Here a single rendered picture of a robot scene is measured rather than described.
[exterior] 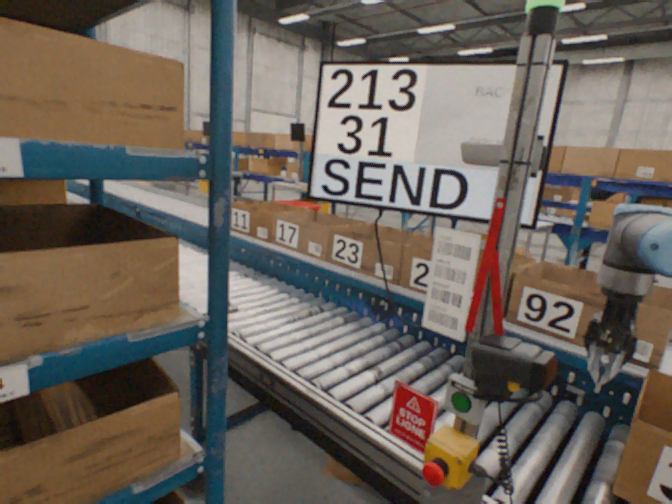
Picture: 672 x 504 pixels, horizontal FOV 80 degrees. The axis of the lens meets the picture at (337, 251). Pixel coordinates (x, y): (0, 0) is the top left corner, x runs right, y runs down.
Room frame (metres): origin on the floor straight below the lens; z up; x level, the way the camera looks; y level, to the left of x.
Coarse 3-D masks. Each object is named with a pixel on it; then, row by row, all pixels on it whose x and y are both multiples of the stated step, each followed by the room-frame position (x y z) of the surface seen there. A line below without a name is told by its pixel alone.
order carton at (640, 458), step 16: (656, 384) 0.88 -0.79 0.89; (640, 400) 0.81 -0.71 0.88; (656, 400) 0.87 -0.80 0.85; (640, 416) 0.88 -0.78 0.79; (656, 416) 0.87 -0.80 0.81; (640, 432) 0.67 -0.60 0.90; (656, 432) 0.65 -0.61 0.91; (640, 448) 0.66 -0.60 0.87; (656, 448) 0.65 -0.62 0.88; (624, 464) 0.67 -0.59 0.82; (640, 464) 0.66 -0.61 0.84; (656, 464) 0.64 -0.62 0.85; (624, 480) 0.67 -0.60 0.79; (640, 480) 0.65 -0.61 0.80; (624, 496) 0.66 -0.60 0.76; (640, 496) 0.65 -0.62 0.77
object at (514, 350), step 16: (496, 336) 0.62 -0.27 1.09; (480, 352) 0.59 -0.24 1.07; (496, 352) 0.57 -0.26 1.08; (512, 352) 0.56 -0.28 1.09; (528, 352) 0.56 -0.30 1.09; (544, 352) 0.57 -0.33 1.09; (480, 368) 0.59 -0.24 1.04; (496, 368) 0.57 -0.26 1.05; (512, 368) 0.55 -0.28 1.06; (528, 368) 0.54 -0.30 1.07; (544, 368) 0.53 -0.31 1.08; (496, 384) 0.58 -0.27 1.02; (512, 384) 0.57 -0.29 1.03; (528, 384) 0.54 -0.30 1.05; (544, 384) 0.53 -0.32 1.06; (496, 400) 0.57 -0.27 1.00
